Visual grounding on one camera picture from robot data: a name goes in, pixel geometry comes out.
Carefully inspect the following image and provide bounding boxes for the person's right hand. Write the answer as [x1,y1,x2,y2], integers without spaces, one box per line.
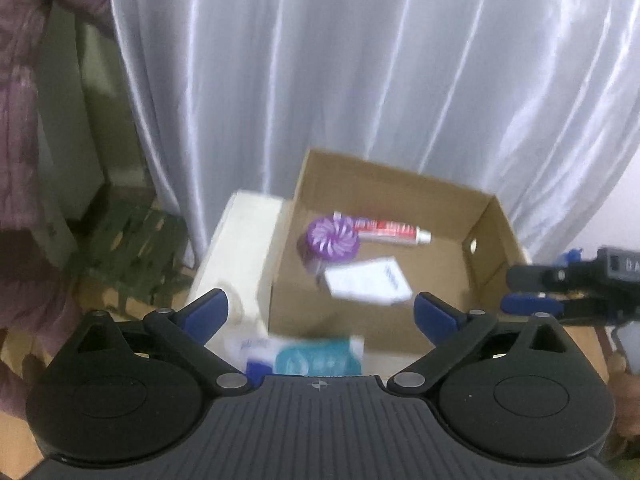
[608,352,640,439]

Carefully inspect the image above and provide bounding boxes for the purple quilted garment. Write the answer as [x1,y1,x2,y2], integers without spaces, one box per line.
[0,0,114,421]

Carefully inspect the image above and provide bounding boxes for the red white toothpaste tube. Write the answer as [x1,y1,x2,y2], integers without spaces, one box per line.
[331,211,432,246]

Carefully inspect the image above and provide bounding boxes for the blue wet wipes pack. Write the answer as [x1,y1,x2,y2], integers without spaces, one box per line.
[224,335,364,387]

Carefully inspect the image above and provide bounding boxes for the brown cardboard box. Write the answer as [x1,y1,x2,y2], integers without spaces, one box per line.
[267,147,532,356]

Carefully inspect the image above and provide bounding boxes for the purple lid air freshener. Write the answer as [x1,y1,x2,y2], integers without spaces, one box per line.
[298,217,360,264]

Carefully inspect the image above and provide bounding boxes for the silver white curtain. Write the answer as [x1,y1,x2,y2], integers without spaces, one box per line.
[111,0,639,260]

